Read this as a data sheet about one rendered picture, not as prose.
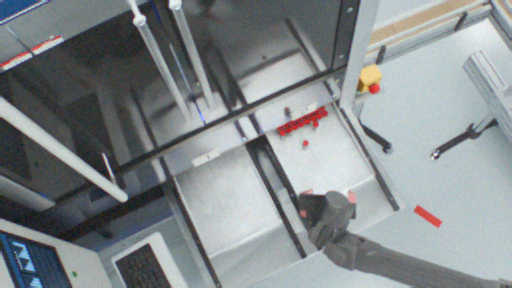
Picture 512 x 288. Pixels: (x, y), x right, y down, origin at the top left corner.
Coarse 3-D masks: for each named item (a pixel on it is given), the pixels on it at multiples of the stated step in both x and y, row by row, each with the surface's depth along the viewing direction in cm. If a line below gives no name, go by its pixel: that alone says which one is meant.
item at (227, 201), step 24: (192, 168) 164; (216, 168) 164; (240, 168) 164; (192, 192) 162; (216, 192) 162; (240, 192) 162; (264, 192) 162; (192, 216) 160; (216, 216) 160; (240, 216) 160; (264, 216) 160; (216, 240) 158; (240, 240) 155
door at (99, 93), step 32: (96, 32) 78; (128, 32) 82; (160, 32) 86; (32, 64) 76; (64, 64) 81; (96, 64) 85; (128, 64) 90; (32, 96) 84; (64, 96) 89; (96, 96) 94; (128, 96) 100; (160, 96) 107; (0, 128) 87; (64, 128) 99; (96, 128) 105; (128, 128) 113; (160, 128) 121; (192, 128) 130; (0, 160) 96; (32, 160) 103; (96, 160) 119; (128, 160) 128; (64, 192) 126
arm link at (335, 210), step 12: (336, 192) 110; (324, 204) 108; (336, 204) 106; (348, 204) 108; (324, 216) 108; (336, 216) 108; (348, 216) 108; (336, 228) 108; (336, 240) 111; (324, 252) 110; (336, 252) 107; (336, 264) 108
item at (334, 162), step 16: (336, 112) 169; (320, 128) 168; (336, 128) 168; (272, 144) 166; (288, 144) 167; (320, 144) 167; (336, 144) 167; (352, 144) 167; (288, 160) 165; (304, 160) 165; (320, 160) 165; (336, 160) 165; (352, 160) 165; (288, 176) 161; (304, 176) 164; (320, 176) 164; (336, 176) 164; (352, 176) 164; (368, 176) 161; (320, 192) 162
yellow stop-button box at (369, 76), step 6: (372, 60) 159; (366, 66) 158; (372, 66) 158; (366, 72) 157; (372, 72) 157; (378, 72) 157; (360, 78) 157; (366, 78) 157; (372, 78) 157; (378, 78) 157; (360, 84) 160; (366, 84) 157; (372, 84) 159; (360, 90) 162; (366, 90) 162
